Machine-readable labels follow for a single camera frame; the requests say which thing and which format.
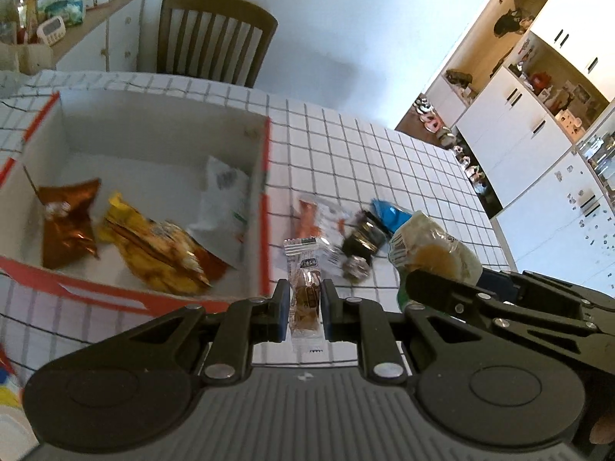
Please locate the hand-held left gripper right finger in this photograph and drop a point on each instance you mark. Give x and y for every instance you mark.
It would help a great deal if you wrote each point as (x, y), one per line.
(325, 317)

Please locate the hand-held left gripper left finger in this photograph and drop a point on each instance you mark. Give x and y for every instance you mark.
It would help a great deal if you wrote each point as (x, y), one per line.
(284, 317)

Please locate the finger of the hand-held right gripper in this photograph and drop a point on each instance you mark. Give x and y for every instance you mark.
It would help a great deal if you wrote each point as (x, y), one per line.
(447, 293)
(552, 297)

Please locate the clear biscuit packet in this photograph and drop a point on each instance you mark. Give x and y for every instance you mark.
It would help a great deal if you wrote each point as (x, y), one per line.
(305, 297)

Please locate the clear bread packet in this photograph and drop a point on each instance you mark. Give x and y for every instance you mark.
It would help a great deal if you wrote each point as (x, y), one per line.
(432, 249)

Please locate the small purple candy packet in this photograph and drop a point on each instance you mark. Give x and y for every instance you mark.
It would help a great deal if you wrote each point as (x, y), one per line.
(356, 266)

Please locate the black snack packet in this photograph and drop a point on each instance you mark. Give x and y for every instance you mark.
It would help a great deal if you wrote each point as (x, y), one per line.
(365, 235)

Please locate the blue snack packet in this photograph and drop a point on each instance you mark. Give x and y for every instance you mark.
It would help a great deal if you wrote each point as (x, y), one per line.
(387, 211)

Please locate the orange sausage packet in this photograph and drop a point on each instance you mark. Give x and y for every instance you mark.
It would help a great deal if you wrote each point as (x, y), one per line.
(307, 216)

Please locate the white clear snack packet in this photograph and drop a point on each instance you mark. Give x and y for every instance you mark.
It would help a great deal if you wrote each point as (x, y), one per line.
(221, 211)

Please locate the yellow chip packet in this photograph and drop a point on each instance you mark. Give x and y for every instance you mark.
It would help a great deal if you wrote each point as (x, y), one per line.
(153, 249)

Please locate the red cardboard box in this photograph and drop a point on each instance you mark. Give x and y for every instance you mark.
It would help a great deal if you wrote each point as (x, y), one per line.
(144, 129)

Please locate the brown foil snack packet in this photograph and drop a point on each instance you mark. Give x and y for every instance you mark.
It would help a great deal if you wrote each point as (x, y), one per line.
(67, 221)

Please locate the person's right hand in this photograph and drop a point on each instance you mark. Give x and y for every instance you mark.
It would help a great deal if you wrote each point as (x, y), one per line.
(604, 427)

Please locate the glass jar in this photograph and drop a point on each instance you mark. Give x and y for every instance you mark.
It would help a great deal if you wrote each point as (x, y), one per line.
(600, 153)

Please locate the checked tablecloth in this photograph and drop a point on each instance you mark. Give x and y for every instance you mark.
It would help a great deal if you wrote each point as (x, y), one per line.
(360, 153)

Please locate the row of shoes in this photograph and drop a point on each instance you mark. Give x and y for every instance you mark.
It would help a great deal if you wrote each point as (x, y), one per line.
(432, 122)

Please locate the pink box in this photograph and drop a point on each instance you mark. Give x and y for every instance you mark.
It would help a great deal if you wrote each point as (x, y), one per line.
(571, 120)

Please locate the brown figurine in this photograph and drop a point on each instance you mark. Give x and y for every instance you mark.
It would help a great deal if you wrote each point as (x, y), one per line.
(564, 101)

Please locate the red ornament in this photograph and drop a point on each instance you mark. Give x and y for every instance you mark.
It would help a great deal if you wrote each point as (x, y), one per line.
(540, 79)

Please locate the dark plush figure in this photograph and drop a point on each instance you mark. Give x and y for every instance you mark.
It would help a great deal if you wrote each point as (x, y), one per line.
(509, 21)

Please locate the wooden chair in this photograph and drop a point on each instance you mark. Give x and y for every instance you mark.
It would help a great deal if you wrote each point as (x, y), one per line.
(216, 7)

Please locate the white sideboard with wooden top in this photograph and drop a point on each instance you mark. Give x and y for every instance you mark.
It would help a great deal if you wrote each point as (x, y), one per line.
(117, 33)

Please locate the brown cardboard box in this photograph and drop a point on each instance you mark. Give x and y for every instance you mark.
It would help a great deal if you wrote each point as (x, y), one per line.
(24, 55)

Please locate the pink and white timer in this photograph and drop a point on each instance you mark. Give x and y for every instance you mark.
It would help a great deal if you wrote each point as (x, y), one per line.
(50, 31)

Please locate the tissue box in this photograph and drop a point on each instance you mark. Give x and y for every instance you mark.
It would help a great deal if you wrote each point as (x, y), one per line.
(65, 5)

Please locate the clear bottle with orange contents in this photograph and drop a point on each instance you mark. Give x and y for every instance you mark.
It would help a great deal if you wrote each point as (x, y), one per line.
(26, 2)

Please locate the white wall cupboard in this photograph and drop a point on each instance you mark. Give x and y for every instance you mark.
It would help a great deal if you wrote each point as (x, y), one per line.
(514, 120)

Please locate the picture frame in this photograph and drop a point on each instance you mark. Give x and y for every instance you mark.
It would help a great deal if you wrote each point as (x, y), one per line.
(584, 93)

